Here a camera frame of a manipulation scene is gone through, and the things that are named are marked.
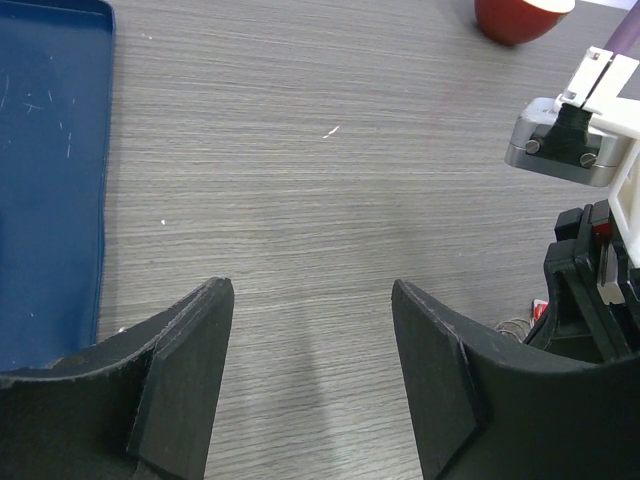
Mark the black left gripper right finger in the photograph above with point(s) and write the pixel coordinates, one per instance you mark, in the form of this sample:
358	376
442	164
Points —
484	406

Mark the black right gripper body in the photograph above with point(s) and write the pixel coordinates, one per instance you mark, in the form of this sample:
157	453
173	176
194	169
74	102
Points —
593	310

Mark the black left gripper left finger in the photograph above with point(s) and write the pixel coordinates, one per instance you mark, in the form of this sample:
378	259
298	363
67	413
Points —
138	405

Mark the red plastic handle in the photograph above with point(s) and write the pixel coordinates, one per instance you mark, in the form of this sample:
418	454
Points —
538	309

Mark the red white bowl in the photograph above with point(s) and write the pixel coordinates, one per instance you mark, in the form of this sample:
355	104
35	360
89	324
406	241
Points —
516	22

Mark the blue tray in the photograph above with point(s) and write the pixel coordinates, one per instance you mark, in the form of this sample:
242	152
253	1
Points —
56	91

